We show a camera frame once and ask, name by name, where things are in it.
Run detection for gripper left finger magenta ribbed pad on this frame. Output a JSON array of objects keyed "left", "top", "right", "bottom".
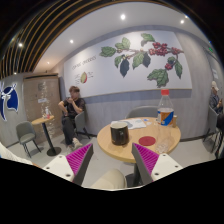
[{"left": 42, "top": 143, "right": 95, "bottom": 187}]

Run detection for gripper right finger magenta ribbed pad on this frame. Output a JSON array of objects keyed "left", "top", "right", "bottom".
[{"left": 131, "top": 142, "right": 184, "bottom": 186}]

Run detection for water bottle red cap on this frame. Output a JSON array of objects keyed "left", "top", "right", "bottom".
[{"left": 158, "top": 89, "right": 174, "bottom": 126}]

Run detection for red round coaster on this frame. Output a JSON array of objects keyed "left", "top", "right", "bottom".
[{"left": 139, "top": 136, "right": 156, "bottom": 146}]

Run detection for round wooden table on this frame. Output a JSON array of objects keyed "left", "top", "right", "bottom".
[{"left": 96, "top": 116, "right": 182, "bottom": 188}]

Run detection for small round side table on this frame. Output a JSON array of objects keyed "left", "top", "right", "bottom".
[{"left": 32, "top": 115, "right": 61, "bottom": 156}]

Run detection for clear drinking glass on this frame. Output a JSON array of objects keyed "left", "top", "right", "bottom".
[{"left": 155, "top": 125, "right": 172, "bottom": 154}]

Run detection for grey chair under seated person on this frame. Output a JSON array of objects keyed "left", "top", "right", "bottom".
[{"left": 75, "top": 112, "right": 90, "bottom": 137}]

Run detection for papers on table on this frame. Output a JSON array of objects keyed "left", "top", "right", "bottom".
[{"left": 110, "top": 118, "right": 148, "bottom": 131}]

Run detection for black mug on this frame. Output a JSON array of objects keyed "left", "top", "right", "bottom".
[{"left": 110, "top": 121, "right": 129, "bottom": 146}]

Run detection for grey chair behind table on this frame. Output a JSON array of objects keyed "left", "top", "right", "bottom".
[{"left": 126, "top": 106, "right": 157, "bottom": 118}]

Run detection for items on side table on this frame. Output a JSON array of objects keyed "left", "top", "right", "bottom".
[{"left": 42, "top": 107, "right": 51, "bottom": 119}]

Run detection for seated person in black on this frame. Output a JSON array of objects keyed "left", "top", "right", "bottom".
[{"left": 58, "top": 86, "right": 85, "bottom": 150}]

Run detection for grey chair at left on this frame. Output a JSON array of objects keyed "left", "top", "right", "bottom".
[{"left": 16, "top": 121, "right": 40, "bottom": 156}]

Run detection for grey chair at right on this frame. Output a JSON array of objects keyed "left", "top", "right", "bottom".
[{"left": 204, "top": 107, "right": 224, "bottom": 152}]

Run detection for person with cap at right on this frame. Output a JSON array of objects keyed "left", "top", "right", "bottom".
[{"left": 209, "top": 81, "right": 223, "bottom": 114}]

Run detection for beige chair seat near camera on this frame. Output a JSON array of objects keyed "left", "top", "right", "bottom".
[{"left": 92, "top": 169, "right": 127, "bottom": 189}]

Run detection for blue deer wall sign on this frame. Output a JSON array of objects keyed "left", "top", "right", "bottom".
[{"left": 0, "top": 82, "right": 19, "bottom": 121}]

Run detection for coffee plant wall mural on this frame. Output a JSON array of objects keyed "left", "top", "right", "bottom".
[{"left": 64, "top": 30, "right": 192, "bottom": 98}]

